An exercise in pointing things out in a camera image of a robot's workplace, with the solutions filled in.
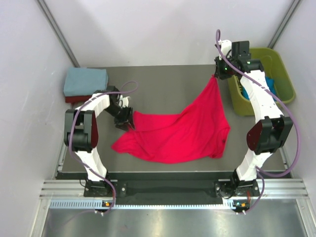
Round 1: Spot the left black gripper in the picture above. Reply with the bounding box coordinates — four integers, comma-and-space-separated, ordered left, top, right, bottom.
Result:
104, 104, 135, 132

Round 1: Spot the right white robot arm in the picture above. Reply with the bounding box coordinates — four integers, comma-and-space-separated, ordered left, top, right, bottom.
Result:
215, 39, 293, 199

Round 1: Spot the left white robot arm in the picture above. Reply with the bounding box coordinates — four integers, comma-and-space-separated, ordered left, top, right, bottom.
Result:
64, 86, 136, 197

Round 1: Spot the blue t shirt in bin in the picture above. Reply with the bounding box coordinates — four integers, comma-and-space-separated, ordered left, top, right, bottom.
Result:
241, 76, 277, 100

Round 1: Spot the green plastic bin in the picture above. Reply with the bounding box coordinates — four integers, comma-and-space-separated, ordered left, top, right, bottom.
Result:
228, 47, 296, 116

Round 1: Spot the folded dark red t shirt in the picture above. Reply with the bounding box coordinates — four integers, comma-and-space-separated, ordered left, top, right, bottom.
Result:
65, 95, 91, 104

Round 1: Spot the folded light blue t shirt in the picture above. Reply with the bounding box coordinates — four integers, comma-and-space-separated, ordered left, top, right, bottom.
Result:
63, 67, 108, 97

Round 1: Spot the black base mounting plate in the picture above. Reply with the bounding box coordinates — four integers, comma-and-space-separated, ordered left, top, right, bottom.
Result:
83, 179, 260, 198

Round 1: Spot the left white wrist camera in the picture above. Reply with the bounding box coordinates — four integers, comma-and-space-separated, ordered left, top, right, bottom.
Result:
118, 96, 130, 108

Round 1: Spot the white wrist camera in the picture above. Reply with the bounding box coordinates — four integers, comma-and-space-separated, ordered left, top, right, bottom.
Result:
218, 40, 232, 57
118, 96, 130, 108

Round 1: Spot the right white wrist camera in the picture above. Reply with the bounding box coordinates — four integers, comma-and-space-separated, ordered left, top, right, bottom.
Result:
218, 40, 232, 57

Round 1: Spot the slotted grey cable duct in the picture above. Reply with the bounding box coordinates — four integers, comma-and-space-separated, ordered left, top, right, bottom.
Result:
49, 199, 246, 210

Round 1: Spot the aluminium frame rail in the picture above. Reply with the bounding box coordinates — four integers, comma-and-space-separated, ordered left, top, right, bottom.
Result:
40, 179, 309, 199

